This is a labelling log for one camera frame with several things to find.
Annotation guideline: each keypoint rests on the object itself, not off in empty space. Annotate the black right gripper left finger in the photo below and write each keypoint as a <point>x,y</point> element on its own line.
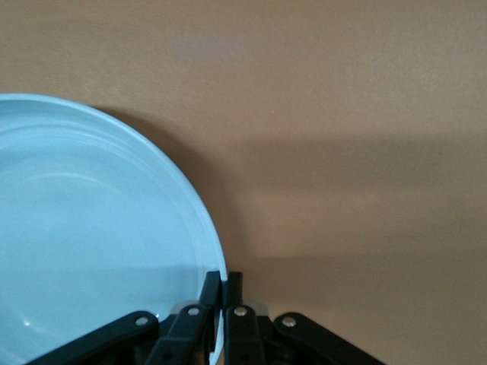
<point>182,331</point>

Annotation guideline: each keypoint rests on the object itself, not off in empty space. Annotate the brown table cover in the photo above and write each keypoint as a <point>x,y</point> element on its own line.
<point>342,114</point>

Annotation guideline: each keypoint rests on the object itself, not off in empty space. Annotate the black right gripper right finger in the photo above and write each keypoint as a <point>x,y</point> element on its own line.
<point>243,334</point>

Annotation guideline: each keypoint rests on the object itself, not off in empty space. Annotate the blue plate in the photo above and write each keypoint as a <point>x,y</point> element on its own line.
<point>95,220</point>

